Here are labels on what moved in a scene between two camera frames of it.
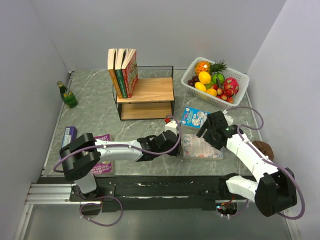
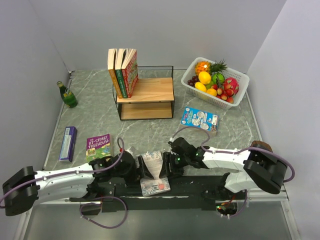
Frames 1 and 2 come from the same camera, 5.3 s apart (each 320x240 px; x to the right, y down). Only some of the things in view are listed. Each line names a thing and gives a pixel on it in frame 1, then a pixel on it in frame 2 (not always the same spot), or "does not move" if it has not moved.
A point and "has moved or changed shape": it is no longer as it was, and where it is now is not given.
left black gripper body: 171,147 -> 130,174
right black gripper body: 209,136 -> 179,163
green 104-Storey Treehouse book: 119,62 does not move
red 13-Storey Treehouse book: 130,70 does not move
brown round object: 265,148 does not move
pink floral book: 197,147 has moved or changed shape
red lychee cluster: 225,94 does not move
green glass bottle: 68,97 does not move
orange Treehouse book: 111,59 does not move
